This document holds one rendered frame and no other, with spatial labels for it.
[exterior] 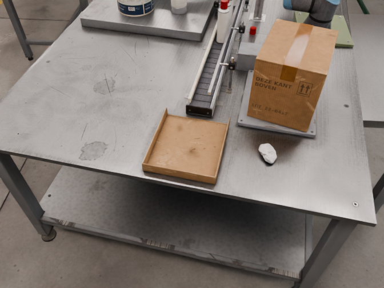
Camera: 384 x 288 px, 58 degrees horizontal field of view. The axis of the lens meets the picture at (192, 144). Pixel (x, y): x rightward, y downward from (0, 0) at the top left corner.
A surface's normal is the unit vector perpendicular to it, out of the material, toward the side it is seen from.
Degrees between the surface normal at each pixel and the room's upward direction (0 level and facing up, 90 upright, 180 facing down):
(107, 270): 0
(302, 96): 90
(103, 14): 0
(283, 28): 0
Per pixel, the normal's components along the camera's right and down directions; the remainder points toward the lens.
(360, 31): 0.00, -0.67
